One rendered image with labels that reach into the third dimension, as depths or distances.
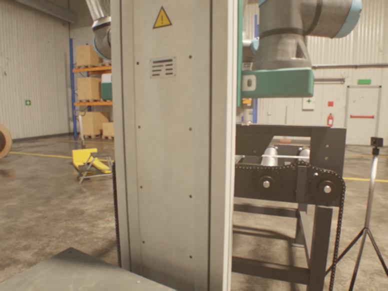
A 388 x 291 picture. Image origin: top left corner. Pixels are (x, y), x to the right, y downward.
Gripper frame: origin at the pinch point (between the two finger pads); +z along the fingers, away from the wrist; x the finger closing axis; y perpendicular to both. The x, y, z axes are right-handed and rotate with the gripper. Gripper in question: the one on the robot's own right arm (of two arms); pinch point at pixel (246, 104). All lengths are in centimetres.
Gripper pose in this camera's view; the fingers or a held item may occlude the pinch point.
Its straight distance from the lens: 131.0
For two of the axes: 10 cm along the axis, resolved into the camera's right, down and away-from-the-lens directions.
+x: 9.5, 0.5, -3.1
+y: -3.2, 1.3, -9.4
